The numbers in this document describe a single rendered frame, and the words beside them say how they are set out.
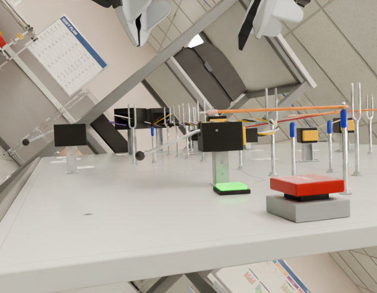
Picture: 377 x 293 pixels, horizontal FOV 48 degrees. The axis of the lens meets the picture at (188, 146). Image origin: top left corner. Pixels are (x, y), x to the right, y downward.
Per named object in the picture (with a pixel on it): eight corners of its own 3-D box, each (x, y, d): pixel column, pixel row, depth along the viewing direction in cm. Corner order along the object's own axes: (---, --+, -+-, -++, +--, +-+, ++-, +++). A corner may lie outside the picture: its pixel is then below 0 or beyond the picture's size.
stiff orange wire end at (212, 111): (198, 114, 50) (198, 110, 50) (345, 109, 50) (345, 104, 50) (199, 114, 49) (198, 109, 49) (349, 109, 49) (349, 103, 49)
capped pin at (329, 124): (336, 172, 69) (334, 120, 69) (326, 172, 70) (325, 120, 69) (334, 171, 71) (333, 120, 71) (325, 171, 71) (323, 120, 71)
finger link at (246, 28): (267, 63, 65) (297, 4, 62) (232, 46, 64) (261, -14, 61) (264, 59, 67) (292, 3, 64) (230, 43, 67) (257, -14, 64)
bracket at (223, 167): (209, 183, 62) (208, 150, 62) (225, 182, 63) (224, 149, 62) (216, 188, 58) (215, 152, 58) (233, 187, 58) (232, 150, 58)
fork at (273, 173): (269, 176, 68) (266, 87, 67) (265, 175, 70) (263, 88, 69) (281, 175, 68) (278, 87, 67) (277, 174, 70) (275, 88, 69)
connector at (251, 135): (221, 143, 61) (219, 129, 61) (252, 141, 62) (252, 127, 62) (226, 143, 59) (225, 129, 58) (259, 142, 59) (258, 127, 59)
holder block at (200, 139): (197, 150, 62) (197, 122, 61) (235, 149, 62) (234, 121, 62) (203, 152, 57) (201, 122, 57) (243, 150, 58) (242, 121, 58)
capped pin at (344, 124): (336, 193, 50) (333, 102, 49) (344, 192, 51) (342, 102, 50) (346, 195, 49) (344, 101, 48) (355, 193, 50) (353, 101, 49)
